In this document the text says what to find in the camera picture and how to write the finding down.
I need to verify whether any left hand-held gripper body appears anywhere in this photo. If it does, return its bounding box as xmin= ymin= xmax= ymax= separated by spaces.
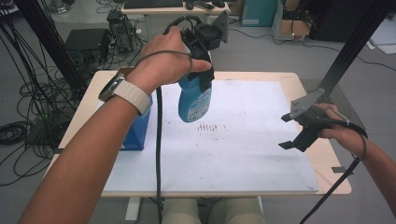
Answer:
xmin=180 ymin=8 xmax=232 ymax=73

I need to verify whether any person's right hand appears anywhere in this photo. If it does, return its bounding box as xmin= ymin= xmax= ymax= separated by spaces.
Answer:
xmin=314 ymin=103 xmax=368 ymax=161

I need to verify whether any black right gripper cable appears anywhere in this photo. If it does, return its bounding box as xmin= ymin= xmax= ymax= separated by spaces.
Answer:
xmin=299 ymin=119 xmax=369 ymax=224

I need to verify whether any blue cardboard box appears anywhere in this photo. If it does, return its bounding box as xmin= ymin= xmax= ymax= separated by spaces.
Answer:
xmin=117 ymin=66 xmax=154 ymax=152

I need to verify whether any person's left hand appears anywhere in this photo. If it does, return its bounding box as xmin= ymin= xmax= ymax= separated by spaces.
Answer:
xmin=125 ymin=26 xmax=213 ymax=96

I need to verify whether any black tape piece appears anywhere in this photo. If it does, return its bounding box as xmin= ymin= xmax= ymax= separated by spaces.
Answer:
xmin=331 ymin=166 xmax=355 ymax=175

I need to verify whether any person's leg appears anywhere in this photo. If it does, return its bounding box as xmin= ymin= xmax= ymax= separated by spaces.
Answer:
xmin=211 ymin=197 xmax=266 ymax=224
xmin=161 ymin=198 xmax=201 ymax=224

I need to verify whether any blue plastic bottle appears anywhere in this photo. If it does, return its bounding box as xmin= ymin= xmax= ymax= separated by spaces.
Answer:
xmin=177 ymin=69 xmax=213 ymax=124

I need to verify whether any black metal frame post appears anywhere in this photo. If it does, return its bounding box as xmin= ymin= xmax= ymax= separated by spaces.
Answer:
xmin=13 ymin=0 xmax=87 ymax=99
xmin=316 ymin=0 xmax=396 ymax=98

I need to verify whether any open brown cardboard box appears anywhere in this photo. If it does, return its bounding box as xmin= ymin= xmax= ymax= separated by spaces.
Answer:
xmin=271 ymin=0 xmax=313 ymax=42

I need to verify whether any teal box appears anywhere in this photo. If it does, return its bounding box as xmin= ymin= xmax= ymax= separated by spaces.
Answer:
xmin=240 ymin=0 xmax=278 ymax=28

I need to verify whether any white board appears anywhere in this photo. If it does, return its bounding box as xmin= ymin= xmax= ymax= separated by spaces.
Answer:
xmin=102 ymin=78 xmax=319 ymax=193

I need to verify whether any white table leg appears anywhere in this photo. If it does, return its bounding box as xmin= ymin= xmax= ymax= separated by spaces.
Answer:
xmin=124 ymin=196 xmax=142 ymax=222
xmin=255 ymin=196 xmax=265 ymax=214

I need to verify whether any person's left leg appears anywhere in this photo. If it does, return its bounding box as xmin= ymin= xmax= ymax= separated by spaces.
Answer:
xmin=161 ymin=198 xmax=201 ymax=224

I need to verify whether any grey right wrist cord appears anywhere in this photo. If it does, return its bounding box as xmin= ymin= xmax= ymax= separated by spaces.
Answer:
xmin=331 ymin=106 xmax=350 ymax=126

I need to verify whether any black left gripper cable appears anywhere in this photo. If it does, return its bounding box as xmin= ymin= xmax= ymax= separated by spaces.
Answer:
xmin=154 ymin=15 xmax=204 ymax=224

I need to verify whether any black keyboard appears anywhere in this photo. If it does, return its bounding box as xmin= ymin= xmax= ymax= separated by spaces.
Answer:
xmin=123 ymin=0 xmax=184 ymax=9

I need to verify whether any black computer case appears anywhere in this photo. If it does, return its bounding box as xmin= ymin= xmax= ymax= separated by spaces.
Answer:
xmin=64 ymin=28 xmax=112 ymax=71

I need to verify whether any bundle of black floor cables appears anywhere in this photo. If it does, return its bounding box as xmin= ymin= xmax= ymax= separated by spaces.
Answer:
xmin=0 ymin=17 xmax=80 ymax=188

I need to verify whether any grey wrist cord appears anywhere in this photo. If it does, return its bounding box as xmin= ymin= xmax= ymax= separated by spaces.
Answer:
xmin=331 ymin=106 xmax=350 ymax=126
xmin=134 ymin=49 xmax=194 ymax=75

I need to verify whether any dark phone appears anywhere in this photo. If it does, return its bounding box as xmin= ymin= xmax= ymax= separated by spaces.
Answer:
xmin=193 ymin=1 xmax=217 ymax=12

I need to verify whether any person's right leg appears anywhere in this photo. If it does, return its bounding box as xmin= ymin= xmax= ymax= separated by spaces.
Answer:
xmin=211 ymin=197 xmax=266 ymax=224

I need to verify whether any grey computer tower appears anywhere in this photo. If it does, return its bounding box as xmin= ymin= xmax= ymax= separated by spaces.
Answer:
xmin=106 ymin=9 xmax=138 ymax=53

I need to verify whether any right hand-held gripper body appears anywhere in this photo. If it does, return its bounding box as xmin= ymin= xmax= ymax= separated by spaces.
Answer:
xmin=289 ymin=88 xmax=332 ymax=135

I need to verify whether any wristwatch with beige band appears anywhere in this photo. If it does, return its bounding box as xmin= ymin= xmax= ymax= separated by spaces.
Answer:
xmin=97 ymin=73 xmax=153 ymax=117

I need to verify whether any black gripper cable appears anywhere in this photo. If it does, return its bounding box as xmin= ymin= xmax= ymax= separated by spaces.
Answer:
xmin=154 ymin=15 xmax=204 ymax=224
xmin=299 ymin=119 xmax=369 ymax=224

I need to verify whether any grey left wrist cord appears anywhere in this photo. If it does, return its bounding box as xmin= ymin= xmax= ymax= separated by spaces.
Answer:
xmin=134 ymin=49 xmax=194 ymax=75

